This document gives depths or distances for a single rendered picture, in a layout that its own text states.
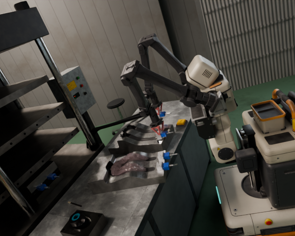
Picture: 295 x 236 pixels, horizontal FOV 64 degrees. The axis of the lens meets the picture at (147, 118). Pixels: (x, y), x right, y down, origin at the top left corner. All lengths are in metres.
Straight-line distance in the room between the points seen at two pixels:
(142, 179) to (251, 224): 0.85
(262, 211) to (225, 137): 0.60
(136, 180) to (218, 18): 3.04
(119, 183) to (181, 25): 2.97
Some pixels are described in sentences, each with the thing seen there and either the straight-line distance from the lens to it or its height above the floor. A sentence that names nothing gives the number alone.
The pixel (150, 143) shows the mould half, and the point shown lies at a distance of 1.73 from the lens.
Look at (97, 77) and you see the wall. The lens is 4.37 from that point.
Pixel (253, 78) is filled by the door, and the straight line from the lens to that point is 4.37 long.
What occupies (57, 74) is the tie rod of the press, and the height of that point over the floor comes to 1.51.
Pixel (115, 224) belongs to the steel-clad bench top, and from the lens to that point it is 1.42.
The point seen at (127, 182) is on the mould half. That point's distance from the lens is 1.54.
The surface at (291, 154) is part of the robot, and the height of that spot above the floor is 0.75.
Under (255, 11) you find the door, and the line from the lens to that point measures 4.13.
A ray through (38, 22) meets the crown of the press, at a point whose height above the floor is 1.90.
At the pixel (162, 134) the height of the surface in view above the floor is 0.93.
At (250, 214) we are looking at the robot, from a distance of 1.93.
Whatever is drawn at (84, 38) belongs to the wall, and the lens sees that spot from 4.26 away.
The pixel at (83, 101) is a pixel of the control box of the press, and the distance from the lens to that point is 2.33.
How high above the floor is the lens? 1.77
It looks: 25 degrees down
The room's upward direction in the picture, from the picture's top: 21 degrees counter-clockwise
